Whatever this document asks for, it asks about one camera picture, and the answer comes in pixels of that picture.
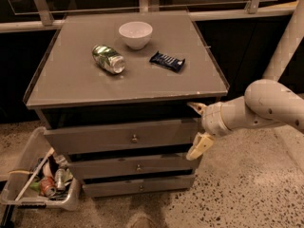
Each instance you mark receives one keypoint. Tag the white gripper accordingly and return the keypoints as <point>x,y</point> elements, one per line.
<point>213,118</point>

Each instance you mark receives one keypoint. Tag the clear plastic bin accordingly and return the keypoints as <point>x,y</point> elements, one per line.
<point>33,153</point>

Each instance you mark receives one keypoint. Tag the grey drawer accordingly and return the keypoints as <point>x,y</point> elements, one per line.
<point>84,170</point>
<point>127,187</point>
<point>99,138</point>

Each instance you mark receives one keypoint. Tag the green soda can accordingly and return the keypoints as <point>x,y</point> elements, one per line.
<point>108,59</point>

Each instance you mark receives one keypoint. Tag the white ceramic bowl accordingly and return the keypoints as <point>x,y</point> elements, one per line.
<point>136,34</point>

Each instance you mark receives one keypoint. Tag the grey drawer cabinet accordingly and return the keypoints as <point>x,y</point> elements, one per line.
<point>71,90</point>

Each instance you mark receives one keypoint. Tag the red soda can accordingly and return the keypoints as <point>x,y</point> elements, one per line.
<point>47,187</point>

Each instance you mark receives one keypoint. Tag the metal railing with glass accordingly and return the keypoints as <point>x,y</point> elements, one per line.
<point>34,15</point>

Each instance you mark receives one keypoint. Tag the grey middle drawer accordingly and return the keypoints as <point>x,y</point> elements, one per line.
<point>84,170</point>

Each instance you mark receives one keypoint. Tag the white stick in bin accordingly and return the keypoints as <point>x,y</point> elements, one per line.
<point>34,174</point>

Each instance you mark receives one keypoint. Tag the dark blue candy bar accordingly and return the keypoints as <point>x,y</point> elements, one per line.
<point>167,62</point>

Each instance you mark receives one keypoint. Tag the silver can in bin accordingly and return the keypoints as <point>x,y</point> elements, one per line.
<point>60,179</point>

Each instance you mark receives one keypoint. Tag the grey top drawer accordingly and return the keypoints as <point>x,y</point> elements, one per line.
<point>99,138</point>

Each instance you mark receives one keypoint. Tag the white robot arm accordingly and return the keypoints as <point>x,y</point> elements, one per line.
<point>265,103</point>

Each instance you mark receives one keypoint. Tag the grey bottom drawer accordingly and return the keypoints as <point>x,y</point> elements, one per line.
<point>127,187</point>

